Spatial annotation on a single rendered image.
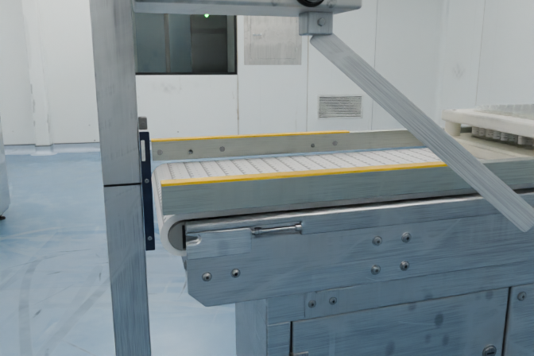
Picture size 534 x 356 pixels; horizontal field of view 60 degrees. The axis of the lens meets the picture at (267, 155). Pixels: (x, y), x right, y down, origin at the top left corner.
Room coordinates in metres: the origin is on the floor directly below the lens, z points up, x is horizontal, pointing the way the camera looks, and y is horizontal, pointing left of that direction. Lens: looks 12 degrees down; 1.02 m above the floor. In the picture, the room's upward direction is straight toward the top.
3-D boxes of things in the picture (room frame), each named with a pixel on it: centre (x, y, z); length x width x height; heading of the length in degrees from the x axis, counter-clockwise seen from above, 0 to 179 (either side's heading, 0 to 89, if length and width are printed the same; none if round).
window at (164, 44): (5.38, 1.03, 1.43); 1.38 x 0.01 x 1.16; 100
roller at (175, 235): (0.60, 0.13, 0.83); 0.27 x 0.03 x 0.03; 16
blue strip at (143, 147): (0.72, 0.19, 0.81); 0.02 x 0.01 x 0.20; 106
